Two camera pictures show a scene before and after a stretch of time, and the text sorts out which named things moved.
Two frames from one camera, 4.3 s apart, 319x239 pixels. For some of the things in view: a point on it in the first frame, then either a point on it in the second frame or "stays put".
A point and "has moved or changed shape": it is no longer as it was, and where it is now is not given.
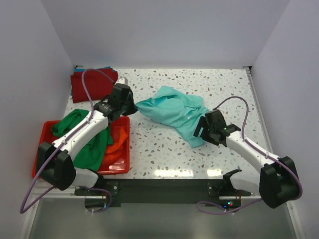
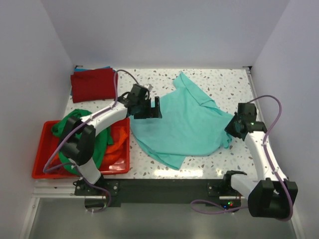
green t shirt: (92, 156) stays put
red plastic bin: (45, 135) stays put
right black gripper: (207, 128) -> (232, 128)
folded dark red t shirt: (99, 85) stays put
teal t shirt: (177, 109) has moved or changed shape
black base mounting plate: (165, 192) stays put
